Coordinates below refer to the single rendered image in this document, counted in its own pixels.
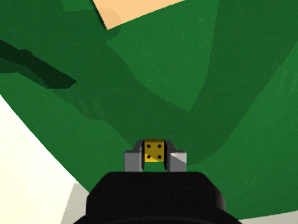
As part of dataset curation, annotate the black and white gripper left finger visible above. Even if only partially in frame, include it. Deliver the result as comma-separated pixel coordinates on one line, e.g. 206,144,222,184
124,140,145,172

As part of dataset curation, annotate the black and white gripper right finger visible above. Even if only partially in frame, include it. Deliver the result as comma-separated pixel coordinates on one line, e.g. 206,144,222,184
163,140,186,172

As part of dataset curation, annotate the yellow die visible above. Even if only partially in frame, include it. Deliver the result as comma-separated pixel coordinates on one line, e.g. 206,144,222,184
144,139,164,162

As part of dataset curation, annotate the cream square mat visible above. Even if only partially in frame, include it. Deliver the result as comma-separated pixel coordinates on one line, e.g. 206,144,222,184
93,0,183,29

